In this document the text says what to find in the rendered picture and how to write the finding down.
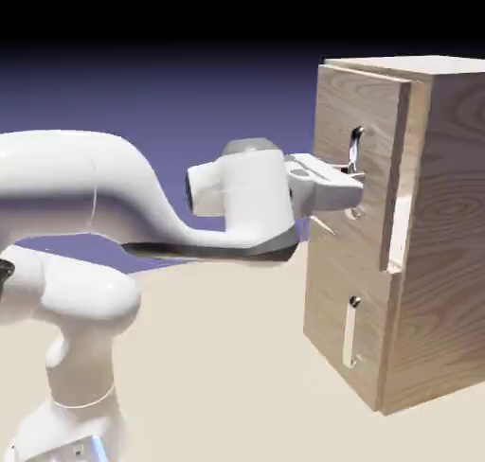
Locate light wood cabinet door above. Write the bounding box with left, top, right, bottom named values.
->
left=308, top=63, right=413, bottom=273
left=302, top=238, right=403, bottom=413

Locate light wood cabinet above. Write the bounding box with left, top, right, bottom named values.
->
left=302, top=55, right=485, bottom=417

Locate curved silver door handle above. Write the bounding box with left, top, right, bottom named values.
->
left=342, top=125, right=368, bottom=221
left=341, top=295, right=363, bottom=371

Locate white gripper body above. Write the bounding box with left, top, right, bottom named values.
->
left=288, top=152, right=366, bottom=213

